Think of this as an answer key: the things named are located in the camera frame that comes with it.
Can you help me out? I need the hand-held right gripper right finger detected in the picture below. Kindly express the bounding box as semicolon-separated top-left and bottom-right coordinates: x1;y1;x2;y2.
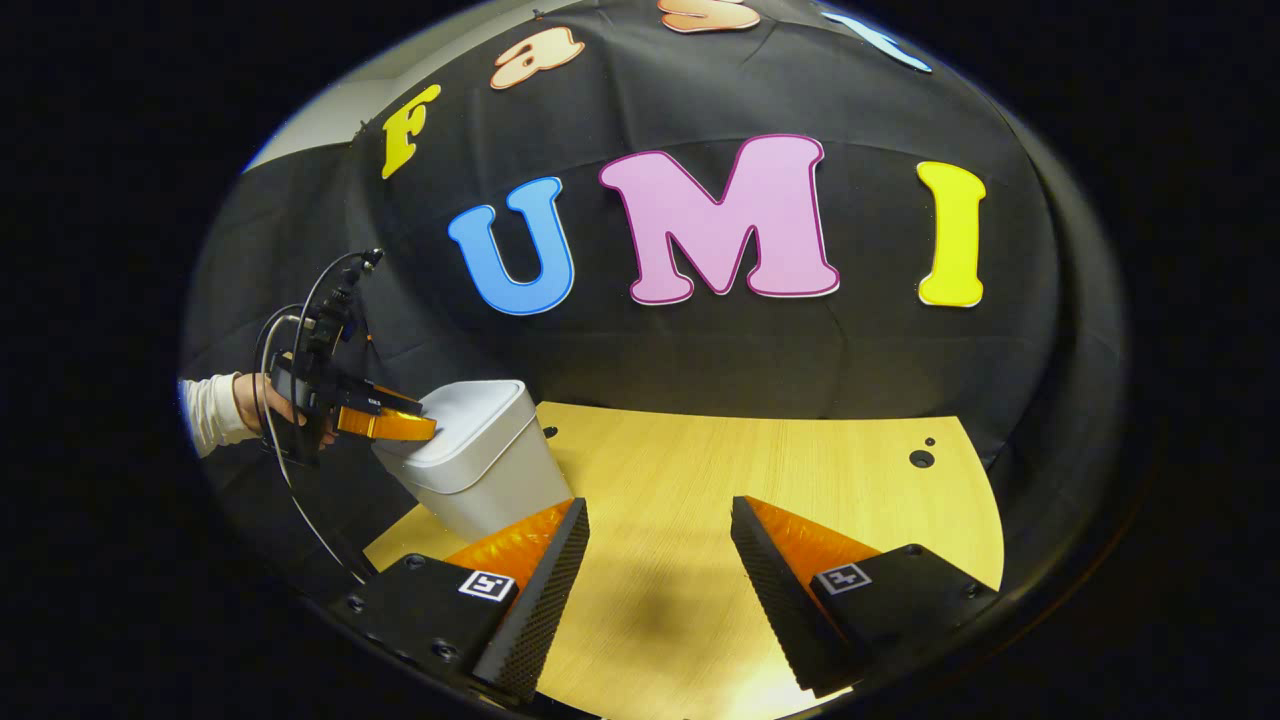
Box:
730;496;1001;699

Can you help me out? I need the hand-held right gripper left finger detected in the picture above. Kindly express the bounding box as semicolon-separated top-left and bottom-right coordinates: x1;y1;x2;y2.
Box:
335;498;591;703

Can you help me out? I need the grey desktop garbage bin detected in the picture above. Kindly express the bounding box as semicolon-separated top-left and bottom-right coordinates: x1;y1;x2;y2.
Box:
372;380;573;543

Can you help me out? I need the wooden desktop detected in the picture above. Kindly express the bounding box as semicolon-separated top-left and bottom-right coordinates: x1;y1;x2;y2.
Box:
363;402;1005;720

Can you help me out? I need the black backdrop cloth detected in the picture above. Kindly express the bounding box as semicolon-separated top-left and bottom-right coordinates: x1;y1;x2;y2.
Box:
180;0;1131;601

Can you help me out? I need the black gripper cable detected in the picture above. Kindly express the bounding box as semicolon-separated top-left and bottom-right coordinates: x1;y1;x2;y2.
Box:
252;250;386;583

